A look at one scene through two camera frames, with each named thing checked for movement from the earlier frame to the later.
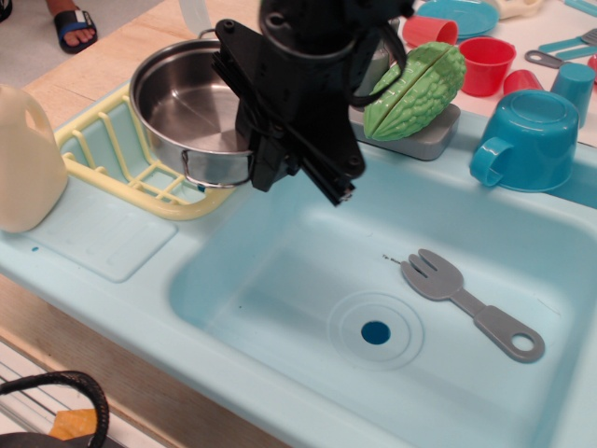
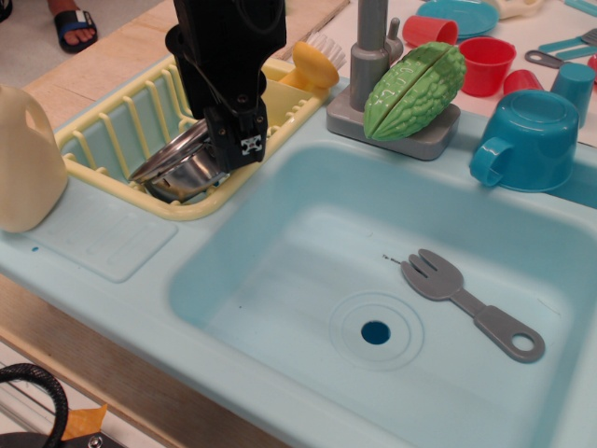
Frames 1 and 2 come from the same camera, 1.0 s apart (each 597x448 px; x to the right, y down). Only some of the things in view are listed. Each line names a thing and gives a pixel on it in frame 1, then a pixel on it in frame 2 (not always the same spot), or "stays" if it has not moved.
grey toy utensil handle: [546, 59] stays
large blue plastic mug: [529, 142] stays
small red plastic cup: [520, 79] stays
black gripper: [296, 108] -> [220, 49]
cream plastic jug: [34, 187] stays
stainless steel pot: [186, 112] -> [182, 168]
